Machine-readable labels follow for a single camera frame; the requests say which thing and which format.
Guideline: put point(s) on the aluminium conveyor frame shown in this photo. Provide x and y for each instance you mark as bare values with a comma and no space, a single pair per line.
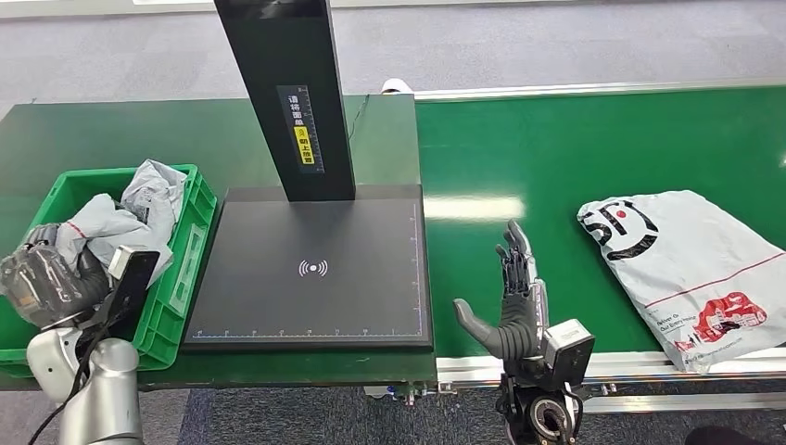
626,363

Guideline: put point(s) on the metal mounting bracket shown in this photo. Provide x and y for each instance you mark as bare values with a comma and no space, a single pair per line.
408,392

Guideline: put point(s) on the black scanner base plate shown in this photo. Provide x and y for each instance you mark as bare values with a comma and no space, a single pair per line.
356,295

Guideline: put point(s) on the grey package with red print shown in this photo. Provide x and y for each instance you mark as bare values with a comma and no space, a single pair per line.
98,224

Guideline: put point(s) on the clear plastic hand film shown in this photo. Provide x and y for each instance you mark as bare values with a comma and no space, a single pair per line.
31,285

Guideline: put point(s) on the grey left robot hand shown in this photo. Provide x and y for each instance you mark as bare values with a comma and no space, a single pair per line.
49,282

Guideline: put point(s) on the white roller end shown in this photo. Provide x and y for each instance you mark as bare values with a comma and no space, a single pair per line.
397,86

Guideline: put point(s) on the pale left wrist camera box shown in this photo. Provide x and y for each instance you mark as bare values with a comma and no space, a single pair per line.
135,282

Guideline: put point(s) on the person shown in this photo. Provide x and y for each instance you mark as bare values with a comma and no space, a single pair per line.
724,437

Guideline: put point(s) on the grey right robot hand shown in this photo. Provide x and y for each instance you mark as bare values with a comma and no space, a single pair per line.
522,325

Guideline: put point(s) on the green plastic crate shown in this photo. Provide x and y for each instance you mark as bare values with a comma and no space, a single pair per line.
184,245

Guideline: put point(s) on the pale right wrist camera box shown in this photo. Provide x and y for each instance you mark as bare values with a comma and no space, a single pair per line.
571,353

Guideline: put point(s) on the black yellow column label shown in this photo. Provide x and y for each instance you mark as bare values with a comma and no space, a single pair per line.
301,129

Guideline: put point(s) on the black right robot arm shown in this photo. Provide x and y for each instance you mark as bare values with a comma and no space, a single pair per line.
546,417

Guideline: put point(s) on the large grey package black logo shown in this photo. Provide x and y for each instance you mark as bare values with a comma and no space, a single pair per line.
688,270

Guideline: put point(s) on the black scanner column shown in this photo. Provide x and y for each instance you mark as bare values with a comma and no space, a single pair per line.
282,49

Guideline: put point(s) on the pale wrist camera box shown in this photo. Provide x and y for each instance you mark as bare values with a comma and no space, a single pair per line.
135,282
571,353

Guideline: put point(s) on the green conveyor belt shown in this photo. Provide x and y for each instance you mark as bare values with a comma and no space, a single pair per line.
552,147

